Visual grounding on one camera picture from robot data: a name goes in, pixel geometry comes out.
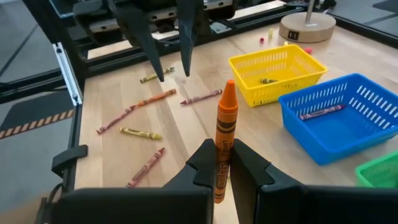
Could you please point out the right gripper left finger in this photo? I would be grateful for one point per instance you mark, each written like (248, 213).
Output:
(140, 205)

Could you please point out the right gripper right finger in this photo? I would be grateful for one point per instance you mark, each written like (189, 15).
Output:
(311, 205)

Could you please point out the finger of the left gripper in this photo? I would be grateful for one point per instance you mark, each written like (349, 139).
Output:
(140, 37)
(189, 31)

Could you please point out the yellow-green crayon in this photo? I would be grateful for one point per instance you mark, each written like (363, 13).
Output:
(268, 81)
(157, 75)

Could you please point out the pink crayon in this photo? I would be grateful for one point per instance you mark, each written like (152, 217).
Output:
(321, 112)

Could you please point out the orange crayon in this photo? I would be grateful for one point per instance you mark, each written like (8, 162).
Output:
(155, 97)
(226, 124)

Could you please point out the yellow plastic basket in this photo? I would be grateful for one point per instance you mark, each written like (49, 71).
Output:
(248, 67)

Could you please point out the blue plastic basket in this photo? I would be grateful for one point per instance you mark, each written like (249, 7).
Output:
(335, 140)

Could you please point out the small red crayon piece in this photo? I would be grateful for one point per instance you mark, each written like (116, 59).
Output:
(261, 40)
(308, 50)

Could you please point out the green plastic basket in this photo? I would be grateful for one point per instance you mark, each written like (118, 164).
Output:
(379, 174)

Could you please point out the small yellow crayon piece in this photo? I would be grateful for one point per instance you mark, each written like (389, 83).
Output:
(270, 33)

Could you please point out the black mat orange stripes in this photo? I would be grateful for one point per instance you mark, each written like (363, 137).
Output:
(31, 109)

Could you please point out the white shade table lamp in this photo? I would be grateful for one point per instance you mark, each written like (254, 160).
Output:
(311, 29)

